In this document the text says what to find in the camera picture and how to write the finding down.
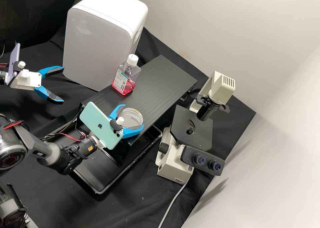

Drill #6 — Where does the black tray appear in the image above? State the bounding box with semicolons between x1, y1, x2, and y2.
71;124;163;195

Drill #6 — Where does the white box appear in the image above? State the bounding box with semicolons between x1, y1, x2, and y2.
62;0;149;92

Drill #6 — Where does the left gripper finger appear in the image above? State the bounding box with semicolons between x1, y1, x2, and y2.
109;104;127;120

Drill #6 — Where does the right wrist camera phone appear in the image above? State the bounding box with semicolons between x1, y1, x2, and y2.
79;101;125;150

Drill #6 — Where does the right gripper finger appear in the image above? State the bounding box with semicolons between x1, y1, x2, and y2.
121;124;145;140

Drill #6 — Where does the grey cable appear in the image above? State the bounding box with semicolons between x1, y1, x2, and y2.
156;181;188;228

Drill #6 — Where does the black platform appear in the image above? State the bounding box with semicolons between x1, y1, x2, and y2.
79;55;198;164

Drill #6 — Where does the cream microscope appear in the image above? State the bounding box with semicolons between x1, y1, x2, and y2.
155;70;236;185

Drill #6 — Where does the wrist camera phone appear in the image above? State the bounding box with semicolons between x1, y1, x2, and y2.
4;43;26;86
79;101;125;150

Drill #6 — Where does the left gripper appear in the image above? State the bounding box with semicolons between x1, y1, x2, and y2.
11;66;65;105

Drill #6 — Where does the left wrist camera phone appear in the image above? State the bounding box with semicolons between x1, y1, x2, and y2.
4;43;26;86

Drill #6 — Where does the black cable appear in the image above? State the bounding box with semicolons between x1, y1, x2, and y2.
0;39;16;59

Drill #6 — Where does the petri dish lid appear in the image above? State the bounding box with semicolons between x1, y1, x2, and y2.
117;107;144;129

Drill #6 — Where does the red liquid bottle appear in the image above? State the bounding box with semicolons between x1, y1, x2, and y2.
111;54;142;96

